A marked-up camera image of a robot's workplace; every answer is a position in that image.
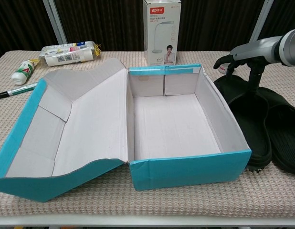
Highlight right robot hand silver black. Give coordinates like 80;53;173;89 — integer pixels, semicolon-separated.
213;35;282;91

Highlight black rubber slipper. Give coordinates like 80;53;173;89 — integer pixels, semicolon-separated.
252;87;295;174
213;75;274;173

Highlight teal cardboard shoe box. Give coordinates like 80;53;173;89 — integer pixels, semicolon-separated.
0;58;253;197

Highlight white desk lamp carton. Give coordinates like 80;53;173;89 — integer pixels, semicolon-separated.
142;0;182;66

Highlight dark brown curtain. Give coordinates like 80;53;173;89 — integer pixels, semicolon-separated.
0;0;295;62

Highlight beige waffle tablecloth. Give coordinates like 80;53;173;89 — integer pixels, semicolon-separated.
0;50;295;217

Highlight clear plastic toiletry pack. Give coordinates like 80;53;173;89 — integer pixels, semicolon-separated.
41;40;97;67

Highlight white tube with QR code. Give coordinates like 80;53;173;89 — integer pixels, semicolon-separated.
44;49;95;67

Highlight white green bottle red letter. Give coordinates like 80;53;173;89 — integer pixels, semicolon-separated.
11;60;35;86

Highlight green black marker pen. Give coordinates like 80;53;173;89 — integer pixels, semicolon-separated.
0;82;38;101

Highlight white metal frame post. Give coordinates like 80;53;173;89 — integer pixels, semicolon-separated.
246;0;274;52
42;0;67;46

